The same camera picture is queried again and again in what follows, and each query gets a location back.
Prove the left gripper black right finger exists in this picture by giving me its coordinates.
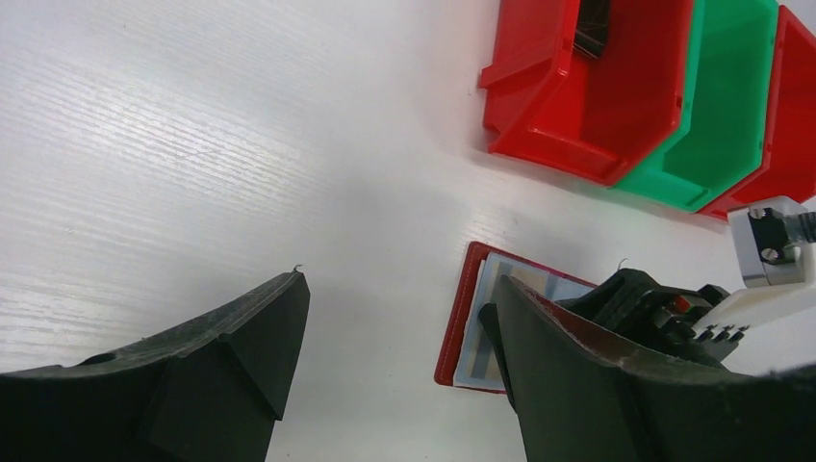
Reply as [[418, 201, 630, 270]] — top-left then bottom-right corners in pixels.
[[479, 276, 815, 461]]

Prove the green plastic bin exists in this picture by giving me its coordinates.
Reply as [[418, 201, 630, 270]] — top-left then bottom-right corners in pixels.
[[616, 1, 779, 213]]

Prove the red leather card holder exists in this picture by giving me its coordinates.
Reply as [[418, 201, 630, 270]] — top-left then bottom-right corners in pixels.
[[434, 242, 596, 394]]

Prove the red plastic bin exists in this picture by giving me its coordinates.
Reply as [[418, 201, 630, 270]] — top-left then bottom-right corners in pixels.
[[478, 1, 695, 186], [699, 6, 815, 219]]

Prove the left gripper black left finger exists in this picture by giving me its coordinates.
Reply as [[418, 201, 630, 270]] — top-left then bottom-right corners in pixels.
[[1, 270, 310, 461]]

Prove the left red plastic bin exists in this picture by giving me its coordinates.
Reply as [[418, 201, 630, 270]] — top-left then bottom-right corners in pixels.
[[478, 1, 695, 186]]

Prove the right red plastic bin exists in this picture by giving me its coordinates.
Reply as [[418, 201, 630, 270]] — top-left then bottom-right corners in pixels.
[[699, 6, 815, 219]]

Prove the black credit card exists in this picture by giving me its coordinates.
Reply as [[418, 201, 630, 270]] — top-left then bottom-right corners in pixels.
[[574, 0, 611, 59]]

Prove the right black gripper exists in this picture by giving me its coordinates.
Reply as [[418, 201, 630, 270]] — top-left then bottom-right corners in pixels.
[[557, 269, 747, 369]]

